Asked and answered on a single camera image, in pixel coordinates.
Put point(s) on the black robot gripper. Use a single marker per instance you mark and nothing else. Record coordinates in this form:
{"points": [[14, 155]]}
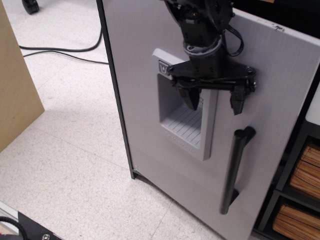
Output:
{"points": [[210, 67]]}

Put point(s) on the grey toy fridge door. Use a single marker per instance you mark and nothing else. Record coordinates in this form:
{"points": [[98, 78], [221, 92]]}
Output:
{"points": [[205, 125]]}

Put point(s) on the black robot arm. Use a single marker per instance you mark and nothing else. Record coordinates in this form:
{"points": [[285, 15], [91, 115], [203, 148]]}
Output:
{"points": [[210, 42]]}

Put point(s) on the white counter top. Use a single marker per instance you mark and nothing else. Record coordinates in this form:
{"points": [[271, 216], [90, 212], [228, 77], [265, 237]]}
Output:
{"points": [[313, 113]]}

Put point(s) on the upper woven storage basket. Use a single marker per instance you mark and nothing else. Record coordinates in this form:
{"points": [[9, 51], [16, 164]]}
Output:
{"points": [[306, 174]]}

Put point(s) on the brown wooden board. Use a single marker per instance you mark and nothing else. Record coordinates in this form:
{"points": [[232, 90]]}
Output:
{"points": [[20, 104]]}

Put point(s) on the black caster wheel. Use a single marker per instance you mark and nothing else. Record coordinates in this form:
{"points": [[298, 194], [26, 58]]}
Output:
{"points": [[30, 6]]}

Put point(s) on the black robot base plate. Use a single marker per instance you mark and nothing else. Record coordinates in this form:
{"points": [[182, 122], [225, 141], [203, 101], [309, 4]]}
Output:
{"points": [[34, 230]]}

